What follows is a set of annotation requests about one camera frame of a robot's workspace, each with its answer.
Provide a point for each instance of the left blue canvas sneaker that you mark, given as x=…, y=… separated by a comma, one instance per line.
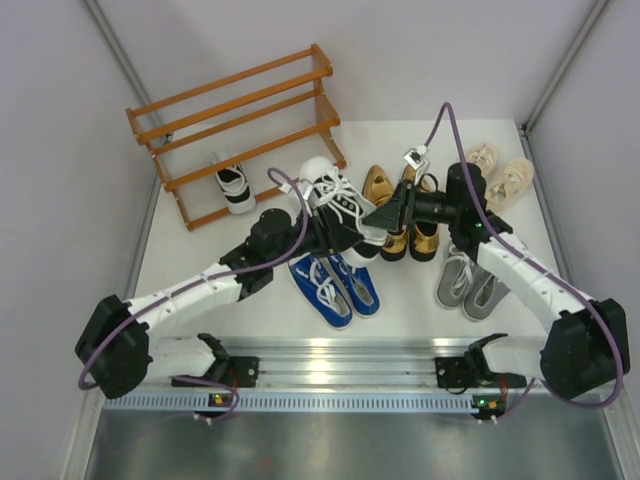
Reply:
x=316, y=284

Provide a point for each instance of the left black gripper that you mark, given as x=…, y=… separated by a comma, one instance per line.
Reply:
x=330, y=237

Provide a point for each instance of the left grey canvas sneaker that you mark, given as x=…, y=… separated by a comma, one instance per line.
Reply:
x=456, y=278

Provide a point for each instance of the right blue canvas sneaker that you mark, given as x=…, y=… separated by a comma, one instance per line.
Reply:
x=357, y=284

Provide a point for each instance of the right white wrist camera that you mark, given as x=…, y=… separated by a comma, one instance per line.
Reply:
x=417, y=158

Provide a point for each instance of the right beige sneaker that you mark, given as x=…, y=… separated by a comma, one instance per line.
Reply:
x=509, y=184

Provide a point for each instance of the right grey canvas sneaker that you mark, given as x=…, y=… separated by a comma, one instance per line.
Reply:
x=485, y=293

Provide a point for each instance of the black white sneaker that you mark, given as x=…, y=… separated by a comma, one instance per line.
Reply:
x=329, y=184
x=236, y=189

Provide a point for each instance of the beige sneaker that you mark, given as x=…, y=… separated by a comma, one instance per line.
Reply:
x=509, y=184
x=485, y=156

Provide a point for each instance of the left beige sneaker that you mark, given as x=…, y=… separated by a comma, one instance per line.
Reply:
x=485, y=156

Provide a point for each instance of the blue canvas sneaker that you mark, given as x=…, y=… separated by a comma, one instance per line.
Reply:
x=316, y=284
x=357, y=284

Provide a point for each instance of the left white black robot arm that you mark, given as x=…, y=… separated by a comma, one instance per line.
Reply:
x=242, y=272

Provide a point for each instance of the aluminium rail frame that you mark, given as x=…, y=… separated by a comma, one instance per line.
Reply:
x=350, y=360

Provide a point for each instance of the orange wooden shoe shelf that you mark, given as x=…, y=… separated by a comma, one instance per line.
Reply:
x=265, y=113

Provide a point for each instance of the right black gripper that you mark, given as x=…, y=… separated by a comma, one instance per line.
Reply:
x=396, y=213

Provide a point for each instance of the perforated grey cable tray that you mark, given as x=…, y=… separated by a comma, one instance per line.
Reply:
x=254, y=401

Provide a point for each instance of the gold loafer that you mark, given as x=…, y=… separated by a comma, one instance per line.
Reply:
x=423, y=238
x=378, y=189

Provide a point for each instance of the grey canvas sneaker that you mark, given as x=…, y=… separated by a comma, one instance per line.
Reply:
x=485, y=293
x=456, y=278

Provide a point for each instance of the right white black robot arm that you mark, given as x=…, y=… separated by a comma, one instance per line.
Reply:
x=585, y=342

